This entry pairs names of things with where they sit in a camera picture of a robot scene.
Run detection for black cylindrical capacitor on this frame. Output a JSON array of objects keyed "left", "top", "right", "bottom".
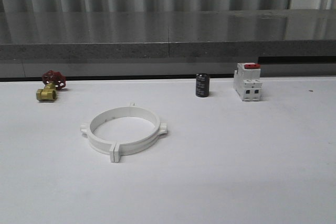
[{"left": 195, "top": 73, "right": 210, "bottom": 98}]

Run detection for grey stone counter ledge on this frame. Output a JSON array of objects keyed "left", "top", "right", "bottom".
[{"left": 1, "top": 9, "right": 335, "bottom": 63}]

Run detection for brass valve red handwheel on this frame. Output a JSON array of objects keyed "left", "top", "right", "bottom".
[{"left": 36, "top": 70, "right": 66, "bottom": 101}]

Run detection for white half-ring pipe clamp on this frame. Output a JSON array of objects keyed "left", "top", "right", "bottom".
[{"left": 79, "top": 101, "right": 134, "bottom": 163}]

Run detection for white circuit breaker red switch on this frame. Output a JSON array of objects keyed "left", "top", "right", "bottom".
[{"left": 234, "top": 62, "right": 262, "bottom": 101}]

